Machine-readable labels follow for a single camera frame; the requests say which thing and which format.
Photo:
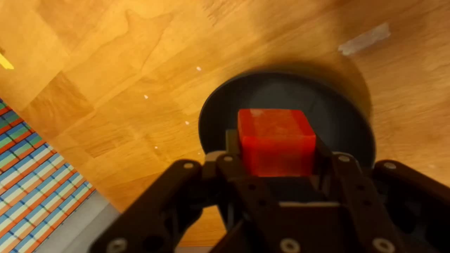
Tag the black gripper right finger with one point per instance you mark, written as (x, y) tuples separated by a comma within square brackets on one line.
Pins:
[(394, 206)]

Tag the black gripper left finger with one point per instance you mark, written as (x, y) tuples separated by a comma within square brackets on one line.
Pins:
[(187, 212)]

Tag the orange block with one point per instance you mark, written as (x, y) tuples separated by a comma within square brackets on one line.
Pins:
[(276, 141)]

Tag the black bowl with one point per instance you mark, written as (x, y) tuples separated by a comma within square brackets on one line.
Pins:
[(281, 94)]

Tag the striped multicolour rug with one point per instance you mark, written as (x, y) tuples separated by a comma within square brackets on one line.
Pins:
[(32, 188)]

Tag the small white tape strip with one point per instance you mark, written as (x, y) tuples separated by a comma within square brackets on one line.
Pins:
[(364, 40)]

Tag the yellow tape piece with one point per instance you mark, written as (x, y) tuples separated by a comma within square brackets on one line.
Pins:
[(4, 61)]

